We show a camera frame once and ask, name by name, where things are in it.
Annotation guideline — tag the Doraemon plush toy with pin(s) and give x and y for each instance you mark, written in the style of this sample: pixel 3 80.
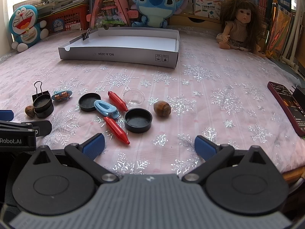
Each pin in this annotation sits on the Doraemon plush toy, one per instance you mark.
pixel 25 29

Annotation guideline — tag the white patterned cardboard box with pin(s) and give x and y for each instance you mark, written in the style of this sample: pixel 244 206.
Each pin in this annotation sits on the white patterned cardboard box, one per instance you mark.
pixel 207 8

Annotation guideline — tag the red plastic crate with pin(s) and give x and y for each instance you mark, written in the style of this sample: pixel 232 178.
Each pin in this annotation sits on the red plastic crate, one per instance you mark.
pixel 72 19

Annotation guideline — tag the red crayon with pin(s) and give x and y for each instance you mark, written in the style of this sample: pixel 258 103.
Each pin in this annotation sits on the red crayon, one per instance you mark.
pixel 116 130
pixel 117 101

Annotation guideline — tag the large black binder clip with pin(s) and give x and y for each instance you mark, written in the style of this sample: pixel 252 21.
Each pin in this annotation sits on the large black binder clip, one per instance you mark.
pixel 39 91

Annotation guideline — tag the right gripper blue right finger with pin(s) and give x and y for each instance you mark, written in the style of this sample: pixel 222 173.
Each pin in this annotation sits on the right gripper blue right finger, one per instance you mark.
pixel 215 157

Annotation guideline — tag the light blue hair clip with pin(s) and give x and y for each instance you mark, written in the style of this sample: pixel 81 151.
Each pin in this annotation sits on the light blue hair clip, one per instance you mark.
pixel 106 109

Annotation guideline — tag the brown haired doll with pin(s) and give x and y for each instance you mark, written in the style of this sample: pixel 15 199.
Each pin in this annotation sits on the brown haired doll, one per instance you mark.
pixel 240 26

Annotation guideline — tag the pink triangular dollhouse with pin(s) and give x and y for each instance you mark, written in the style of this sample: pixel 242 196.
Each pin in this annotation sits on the pink triangular dollhouse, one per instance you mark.
pixel 111 13

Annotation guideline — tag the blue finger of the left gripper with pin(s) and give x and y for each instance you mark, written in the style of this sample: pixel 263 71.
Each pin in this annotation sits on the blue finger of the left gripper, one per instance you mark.
pixel 42 128
pixel 6 115

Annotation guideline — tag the Stitch plush toy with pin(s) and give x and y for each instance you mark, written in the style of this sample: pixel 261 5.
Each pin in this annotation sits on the Stitch plush toy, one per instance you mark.
pixel 156 12

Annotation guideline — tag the small black binder clip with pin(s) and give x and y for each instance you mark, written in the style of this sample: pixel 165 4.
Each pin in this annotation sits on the small black binder clip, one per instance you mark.
pixel 85 33

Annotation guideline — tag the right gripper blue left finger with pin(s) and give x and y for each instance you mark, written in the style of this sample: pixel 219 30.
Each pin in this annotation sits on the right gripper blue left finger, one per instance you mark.
pixel 83 156

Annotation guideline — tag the small brown acorn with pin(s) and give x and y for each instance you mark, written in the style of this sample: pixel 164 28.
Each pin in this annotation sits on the small brown acorn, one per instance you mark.
pixel 29 110

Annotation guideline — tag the clear plastic round lid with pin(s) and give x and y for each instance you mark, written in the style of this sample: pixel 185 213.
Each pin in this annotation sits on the clear plastic round lid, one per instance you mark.
pixel 133 97

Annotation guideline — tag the wooden drawer shelf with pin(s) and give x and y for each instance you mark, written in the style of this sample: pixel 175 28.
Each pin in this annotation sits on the wooden drawer shelf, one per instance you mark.
pixel 195 21

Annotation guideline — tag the white cardboard box tray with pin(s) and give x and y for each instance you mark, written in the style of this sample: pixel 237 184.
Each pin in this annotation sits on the white cardboard box tray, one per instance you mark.
pixel 138 45

